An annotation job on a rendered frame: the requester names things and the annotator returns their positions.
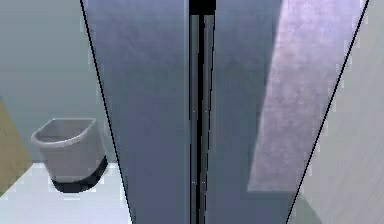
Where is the grey steel fridge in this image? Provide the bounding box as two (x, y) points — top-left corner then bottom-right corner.
(79, 0), (370, 224)

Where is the grey bin with black base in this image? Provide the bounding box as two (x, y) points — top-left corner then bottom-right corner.
(30, 117), (109, 194)

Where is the tan wooden cupboard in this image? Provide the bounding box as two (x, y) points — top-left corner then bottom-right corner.
(0, 99), (34, 197)

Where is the grey fridge handle bar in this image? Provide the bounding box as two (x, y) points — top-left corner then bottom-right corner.
(189, 13), (200, 224)

